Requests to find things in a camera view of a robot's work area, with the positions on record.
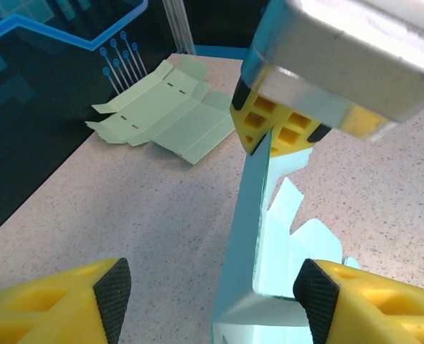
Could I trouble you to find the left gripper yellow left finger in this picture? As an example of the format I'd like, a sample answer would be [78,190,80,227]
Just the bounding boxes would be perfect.
[0,257,132,344]

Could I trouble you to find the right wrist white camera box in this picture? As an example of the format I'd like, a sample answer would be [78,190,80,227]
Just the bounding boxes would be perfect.
[240,0,424,143]

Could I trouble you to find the light blue paper box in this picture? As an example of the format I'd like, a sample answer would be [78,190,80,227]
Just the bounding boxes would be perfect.
[211,127,363,344]

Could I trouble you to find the right aluminium frame post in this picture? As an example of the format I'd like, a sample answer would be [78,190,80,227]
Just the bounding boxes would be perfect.
[163,0,195,55]

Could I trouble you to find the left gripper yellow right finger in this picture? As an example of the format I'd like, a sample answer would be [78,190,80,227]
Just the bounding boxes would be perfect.
[292,258,424,344]

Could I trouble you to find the light green paper box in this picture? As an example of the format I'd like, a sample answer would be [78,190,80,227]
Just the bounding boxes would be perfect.
[85,59,237,166]

